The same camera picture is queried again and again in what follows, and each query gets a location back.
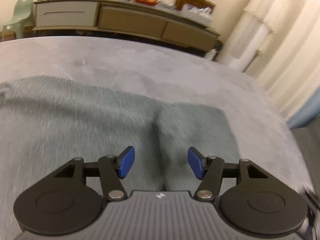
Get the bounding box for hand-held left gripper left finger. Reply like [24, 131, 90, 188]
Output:
[54, 146, 135, 201]

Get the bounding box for green plastic child chair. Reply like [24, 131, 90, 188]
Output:
[2, 0, 36, 37]

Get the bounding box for blue cloth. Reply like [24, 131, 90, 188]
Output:
[287, 87, 320, 131]

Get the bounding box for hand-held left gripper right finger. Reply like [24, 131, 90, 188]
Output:
[187, 147, 269, 201]

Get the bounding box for white standing air conditioner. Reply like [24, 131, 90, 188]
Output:
[228, 24, 266, 71]

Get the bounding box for grey pants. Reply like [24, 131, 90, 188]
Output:
[0, 76, 242, 232]

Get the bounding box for grey storage box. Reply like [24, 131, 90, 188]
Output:
[181, 4, 213, 27]

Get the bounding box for cream curtain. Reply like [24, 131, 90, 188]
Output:
[217, 0, 320, 121]

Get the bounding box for long low tv cabinet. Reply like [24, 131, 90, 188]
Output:
[32, 0, 222, 53]

